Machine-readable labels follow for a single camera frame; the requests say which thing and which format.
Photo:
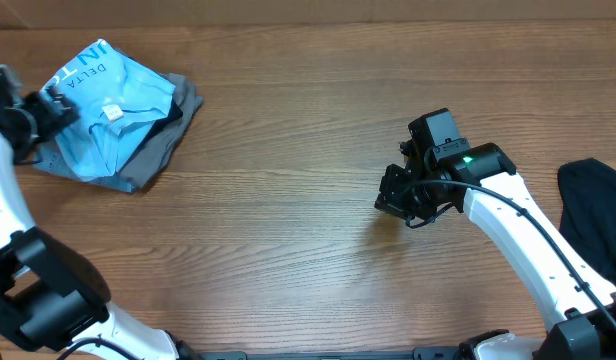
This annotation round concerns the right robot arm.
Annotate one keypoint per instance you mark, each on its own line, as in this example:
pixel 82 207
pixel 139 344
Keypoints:
pixel 442 171

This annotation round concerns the light blue printed t-shirt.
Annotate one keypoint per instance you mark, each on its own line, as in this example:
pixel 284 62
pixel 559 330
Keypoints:
pixel 118 101

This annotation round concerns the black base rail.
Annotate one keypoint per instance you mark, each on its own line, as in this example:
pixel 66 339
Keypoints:
pixel 328 356

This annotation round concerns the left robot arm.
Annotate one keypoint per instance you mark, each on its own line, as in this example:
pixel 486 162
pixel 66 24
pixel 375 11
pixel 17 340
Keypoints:
pixel 51 296

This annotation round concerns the black garment at right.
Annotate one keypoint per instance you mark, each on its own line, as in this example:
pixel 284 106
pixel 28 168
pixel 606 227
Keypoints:
pixel 588 222

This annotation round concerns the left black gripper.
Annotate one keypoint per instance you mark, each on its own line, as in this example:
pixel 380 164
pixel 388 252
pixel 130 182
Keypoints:
pixel 48 121

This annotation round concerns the black folded shirt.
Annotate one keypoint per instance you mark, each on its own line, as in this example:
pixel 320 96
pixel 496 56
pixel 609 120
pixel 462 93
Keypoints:
pixel 162 128

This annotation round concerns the grey folded garment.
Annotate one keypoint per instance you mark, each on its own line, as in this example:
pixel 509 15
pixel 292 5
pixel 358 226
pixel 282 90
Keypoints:
pixel 147 162

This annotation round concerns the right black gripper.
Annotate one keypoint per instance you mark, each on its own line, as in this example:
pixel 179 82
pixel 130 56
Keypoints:
pixel 392 187

